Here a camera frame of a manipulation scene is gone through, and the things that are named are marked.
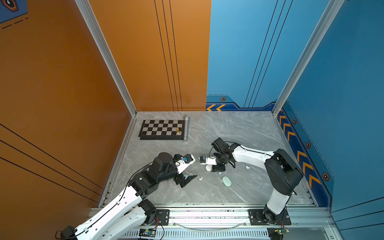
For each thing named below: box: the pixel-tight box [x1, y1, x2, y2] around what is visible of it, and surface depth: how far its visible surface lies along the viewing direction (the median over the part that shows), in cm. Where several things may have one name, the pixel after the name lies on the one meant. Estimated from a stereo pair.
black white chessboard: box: [138, 120, 185, 140], surface depth 107 cm
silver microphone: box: [183, 115, 190, 142], surface depth 110 cm
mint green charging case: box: [221, 175, 233, 187], surface depth 85 cm
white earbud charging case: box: [205, 164, 213, 172], surface depth 89 cm
